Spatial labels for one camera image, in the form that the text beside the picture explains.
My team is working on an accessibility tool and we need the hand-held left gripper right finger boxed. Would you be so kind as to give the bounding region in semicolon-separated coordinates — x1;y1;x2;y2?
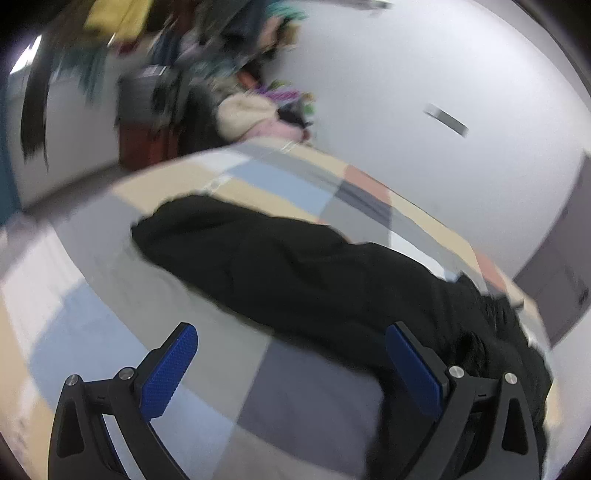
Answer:
385;322;542;480

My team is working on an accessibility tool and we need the dark hanging cloth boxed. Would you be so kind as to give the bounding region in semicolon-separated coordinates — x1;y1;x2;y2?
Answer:
20;34;58;172

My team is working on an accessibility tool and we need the cream fleece garment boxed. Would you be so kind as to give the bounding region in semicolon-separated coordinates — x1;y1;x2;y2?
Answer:
216;95;279;140

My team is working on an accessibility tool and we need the grey wall plate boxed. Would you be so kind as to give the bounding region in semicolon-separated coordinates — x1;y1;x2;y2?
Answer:
424;104;469;138

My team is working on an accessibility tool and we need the pile of mixed clothes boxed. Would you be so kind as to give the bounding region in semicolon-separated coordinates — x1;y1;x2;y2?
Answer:
55;0;317;169

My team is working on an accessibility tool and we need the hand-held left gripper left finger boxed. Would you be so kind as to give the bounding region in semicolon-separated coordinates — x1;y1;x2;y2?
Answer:
48;322;199;480

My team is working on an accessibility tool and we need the yellow garment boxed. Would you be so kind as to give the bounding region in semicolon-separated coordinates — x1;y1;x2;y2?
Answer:
85;0;139;32

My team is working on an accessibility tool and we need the black garment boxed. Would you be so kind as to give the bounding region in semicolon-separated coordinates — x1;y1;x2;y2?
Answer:
130;195;555;480

